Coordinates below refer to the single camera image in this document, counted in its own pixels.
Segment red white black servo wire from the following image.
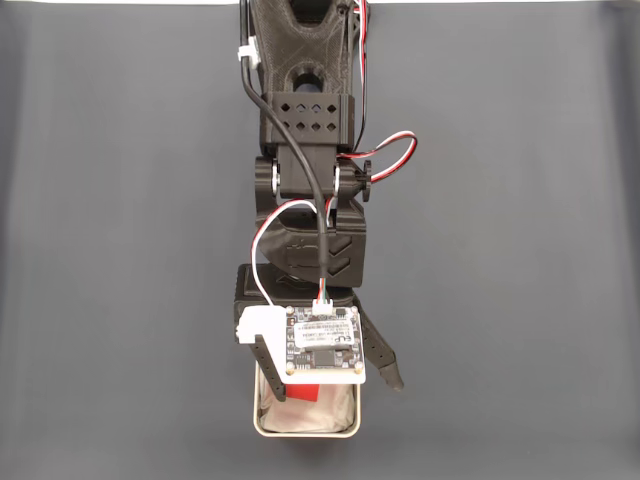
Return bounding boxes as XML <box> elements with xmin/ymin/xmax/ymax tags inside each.
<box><xmin>344</xmin><ymin>0</ymin><xmax>419</xmax><ymax>184</ymax></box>

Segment white cable clip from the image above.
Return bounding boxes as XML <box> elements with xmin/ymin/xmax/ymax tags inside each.
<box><xmin>234</xmin><ymin>43</ymin><xmax>262</xmax><ymax>70</ymax></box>

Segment white cloth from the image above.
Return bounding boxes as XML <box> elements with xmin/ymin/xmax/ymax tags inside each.
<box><xmin>260</xmin><ymin>383</ymin><xmax>357</xmax><ymax>434</ymax></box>

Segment red cube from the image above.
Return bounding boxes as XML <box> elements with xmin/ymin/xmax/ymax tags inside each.
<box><xmin>285</xmin><ymin>383</ymin><xmax>322</xmax><ymax>403</ymax></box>

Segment square metal box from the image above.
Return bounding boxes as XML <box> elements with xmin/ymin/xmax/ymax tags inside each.
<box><xmin>252</xmin><ymin>362</ymin><xmax>362</xmax><ymax>440</ymax></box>

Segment camera board on white mount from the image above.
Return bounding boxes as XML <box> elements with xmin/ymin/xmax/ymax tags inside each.
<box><xmin>234</xmin><ymin>297</ymin><xmax>368</xmax><ymax>387</ymax></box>

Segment grey table mat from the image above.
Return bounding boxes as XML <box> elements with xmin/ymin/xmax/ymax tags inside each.
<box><xmin>0</xmin><ymin>2</ymin><xmax>640</xmax><ymax>480</ymax></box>

